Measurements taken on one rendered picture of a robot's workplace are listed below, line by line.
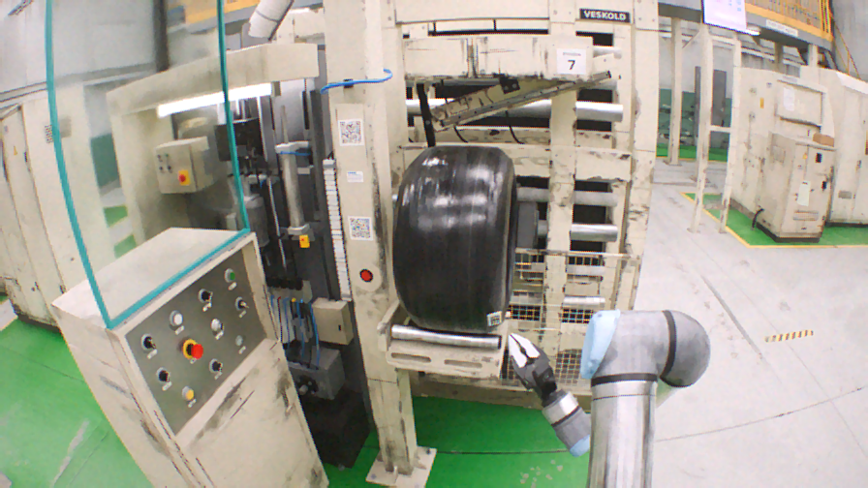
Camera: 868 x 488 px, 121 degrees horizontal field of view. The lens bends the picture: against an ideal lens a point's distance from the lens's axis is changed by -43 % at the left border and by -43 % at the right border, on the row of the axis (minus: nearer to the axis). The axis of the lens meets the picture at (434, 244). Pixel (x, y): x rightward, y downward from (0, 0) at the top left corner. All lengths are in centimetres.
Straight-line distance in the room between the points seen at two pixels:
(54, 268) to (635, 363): 379
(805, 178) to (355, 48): 508
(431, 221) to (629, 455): 70
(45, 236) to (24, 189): 44
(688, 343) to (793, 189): 476
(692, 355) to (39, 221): 387
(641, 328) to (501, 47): 95
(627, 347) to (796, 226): 505
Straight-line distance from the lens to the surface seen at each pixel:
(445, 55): 139
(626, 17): 171
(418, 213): 105
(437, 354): 132
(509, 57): 136
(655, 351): 71
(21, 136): 375
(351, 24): 121
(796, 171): 539
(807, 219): 575
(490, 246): 103
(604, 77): 150
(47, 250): 383
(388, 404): 168
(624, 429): 68
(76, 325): 117
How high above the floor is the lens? 167
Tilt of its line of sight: 23 degrees down
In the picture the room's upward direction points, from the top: 3 degrees counter-clockwise
